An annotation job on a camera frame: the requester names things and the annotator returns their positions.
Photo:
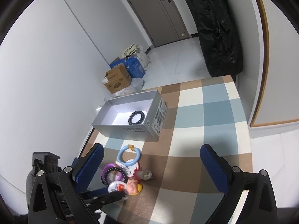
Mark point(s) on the pink doll figure charm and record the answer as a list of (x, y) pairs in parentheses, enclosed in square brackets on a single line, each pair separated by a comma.
[(133, 187)]

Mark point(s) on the grey phone box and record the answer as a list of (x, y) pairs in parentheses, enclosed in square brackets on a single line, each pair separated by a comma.
[(137, 117)]

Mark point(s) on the blue cardboard box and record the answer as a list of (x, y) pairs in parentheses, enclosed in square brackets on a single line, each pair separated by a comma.
[(132, 65)]

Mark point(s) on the white bag with clothes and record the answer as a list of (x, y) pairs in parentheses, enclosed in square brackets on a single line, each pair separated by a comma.
[(137, 51)]

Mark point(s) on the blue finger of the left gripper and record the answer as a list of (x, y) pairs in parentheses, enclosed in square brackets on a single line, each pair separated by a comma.
[(98, 198)]

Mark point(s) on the brown cardboard box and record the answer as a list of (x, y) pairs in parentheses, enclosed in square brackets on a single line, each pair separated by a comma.
[(117, 79)]

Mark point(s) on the checkered tablecloth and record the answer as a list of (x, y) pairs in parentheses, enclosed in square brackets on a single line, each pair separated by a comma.
[(207, 111)]

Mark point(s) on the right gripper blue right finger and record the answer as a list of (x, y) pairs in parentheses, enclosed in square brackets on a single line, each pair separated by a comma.
[(260, 204)]

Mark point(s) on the white round badge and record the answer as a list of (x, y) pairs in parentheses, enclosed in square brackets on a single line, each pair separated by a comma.
[(119, 186)]

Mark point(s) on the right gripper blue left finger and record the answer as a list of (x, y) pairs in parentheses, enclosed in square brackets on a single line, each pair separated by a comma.
[(74, 180)]

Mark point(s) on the grey door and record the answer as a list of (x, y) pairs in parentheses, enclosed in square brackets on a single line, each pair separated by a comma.
[(161, 20)]

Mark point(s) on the black backpack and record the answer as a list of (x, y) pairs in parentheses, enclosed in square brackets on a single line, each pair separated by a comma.
[(219, 38)]

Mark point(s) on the grey plastic mailer bag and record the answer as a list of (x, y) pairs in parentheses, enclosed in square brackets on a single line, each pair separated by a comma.
[(135, 87)]

